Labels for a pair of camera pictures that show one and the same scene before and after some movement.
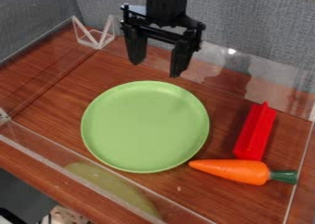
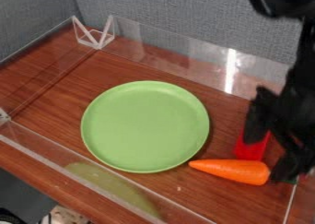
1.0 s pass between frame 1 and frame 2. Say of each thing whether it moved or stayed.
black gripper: moved
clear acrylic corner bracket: stayed
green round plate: stayed
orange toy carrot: stayed
